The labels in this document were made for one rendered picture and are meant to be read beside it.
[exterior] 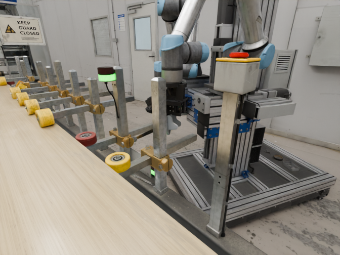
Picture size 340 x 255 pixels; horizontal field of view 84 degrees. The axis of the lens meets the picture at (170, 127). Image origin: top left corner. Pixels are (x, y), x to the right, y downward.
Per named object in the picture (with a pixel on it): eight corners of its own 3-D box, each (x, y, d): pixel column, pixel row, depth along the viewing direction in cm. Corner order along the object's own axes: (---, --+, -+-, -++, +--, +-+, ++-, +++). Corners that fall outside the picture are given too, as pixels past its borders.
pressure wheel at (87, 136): (94, 151, 88) (90, 128, 84) (102, 158, 83) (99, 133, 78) (77, 158, 83) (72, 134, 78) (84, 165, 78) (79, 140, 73)
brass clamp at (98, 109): (94, 108, 110) (93, 99, 108) (106, 113, 101) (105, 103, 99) (84, 110, 106) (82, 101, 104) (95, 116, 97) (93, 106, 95)
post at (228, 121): (213, 221, 64) (229, 87, 46) (226, 230, 61) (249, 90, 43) (206, 229, 61) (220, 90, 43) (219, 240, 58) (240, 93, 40)
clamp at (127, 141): (119, 136, 97) (118, 127, 95) (134, 145, 88) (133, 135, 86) (109, 140, 93) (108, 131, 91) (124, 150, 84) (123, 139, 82)
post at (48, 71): (63, 124, 164) (49, 66, 145) (64, 125, 161) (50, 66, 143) (58, 125, 161) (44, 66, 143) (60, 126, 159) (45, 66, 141)
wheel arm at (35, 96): (96, 89, 155) (95, 84, 153) (98, 89, 152) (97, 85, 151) (22, 100, 122) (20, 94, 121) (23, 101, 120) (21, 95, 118)
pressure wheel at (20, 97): (25, 89, 121) (29, 97, 118) (27, 98, 127) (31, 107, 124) (13, 90, 117) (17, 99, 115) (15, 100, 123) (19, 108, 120)
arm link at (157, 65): (170, 60, 100) (167, 61, 92) (170, 81, 104) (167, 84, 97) (155, 60, 101) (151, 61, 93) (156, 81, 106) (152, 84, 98)
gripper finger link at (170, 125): (176, 139, 73) (176, 117, 69) (162, 137, 75) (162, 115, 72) (179, 136, 75) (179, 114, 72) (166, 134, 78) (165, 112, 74)
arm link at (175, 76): (157, 70, 65) (167, 68, 72) (158, 83, 67) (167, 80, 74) (177, 71, 62) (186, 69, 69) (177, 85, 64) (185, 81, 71)
